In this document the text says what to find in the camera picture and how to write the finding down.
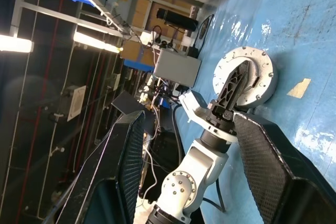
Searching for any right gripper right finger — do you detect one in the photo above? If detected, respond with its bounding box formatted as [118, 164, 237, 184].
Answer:
[233, 112, 336, 224]

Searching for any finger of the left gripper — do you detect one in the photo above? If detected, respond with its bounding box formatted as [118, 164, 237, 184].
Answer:
[217, 60, 254, 111]

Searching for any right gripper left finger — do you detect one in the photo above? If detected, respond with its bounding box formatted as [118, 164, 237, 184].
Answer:
[41, 110, 146, 224]

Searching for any white motor stator disc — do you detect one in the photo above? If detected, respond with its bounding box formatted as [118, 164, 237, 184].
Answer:
[213, 46, 275, 110]

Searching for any black flat panel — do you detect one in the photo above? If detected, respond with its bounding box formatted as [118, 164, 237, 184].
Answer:
[111, 90, 144, 116]

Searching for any grey metal box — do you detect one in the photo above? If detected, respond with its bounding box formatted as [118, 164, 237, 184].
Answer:
[153, 48, 203, 89]

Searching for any beige tape scrap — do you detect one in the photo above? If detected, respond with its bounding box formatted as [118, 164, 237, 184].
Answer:
[286, 78, 312, 100]

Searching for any black cylindrical device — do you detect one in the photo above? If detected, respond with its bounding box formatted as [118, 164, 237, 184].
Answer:
[156, 8, 199, 32]

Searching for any blue plastic table sheet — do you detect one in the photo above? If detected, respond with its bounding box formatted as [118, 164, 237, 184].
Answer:
[172, 0, 336, 224]

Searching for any white power strip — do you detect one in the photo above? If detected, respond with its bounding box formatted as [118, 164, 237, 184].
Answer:
[139, 30, 159, 47]

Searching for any brown cardboard box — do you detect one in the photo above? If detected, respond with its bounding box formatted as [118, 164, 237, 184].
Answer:
[120, 39, 156, 63]

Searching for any fluorescent tube light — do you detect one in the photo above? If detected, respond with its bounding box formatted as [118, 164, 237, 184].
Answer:
[0, 34, 35, 53]
[73, 31, 124, 54]

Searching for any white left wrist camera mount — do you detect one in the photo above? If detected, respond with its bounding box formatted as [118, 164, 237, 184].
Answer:
[178, 89, 238, 144]

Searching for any grey metal shelf frame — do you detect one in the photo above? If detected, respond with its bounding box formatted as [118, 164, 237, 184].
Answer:
[9, 0, 138, 39]

